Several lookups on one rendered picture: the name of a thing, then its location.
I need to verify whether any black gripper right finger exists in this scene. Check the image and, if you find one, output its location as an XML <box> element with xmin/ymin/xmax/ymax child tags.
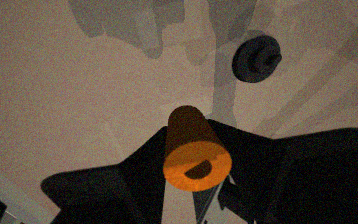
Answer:
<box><xmin>207</xmin><ymin>119</ymin><xmax>358</xmax><ymax>224</ymax></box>

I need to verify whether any orange knob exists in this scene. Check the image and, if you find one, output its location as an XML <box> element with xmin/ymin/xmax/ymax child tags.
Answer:
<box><xmin>163</xmin><ymin>105</ymin><xmax>232</xmax><ymax>192</ymax></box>

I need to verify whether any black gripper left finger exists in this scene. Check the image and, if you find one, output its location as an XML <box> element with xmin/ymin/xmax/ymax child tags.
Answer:
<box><xmin>41</xmin><ymin>126</ymin><xmax>167</xmax><ymax>224</ymax></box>

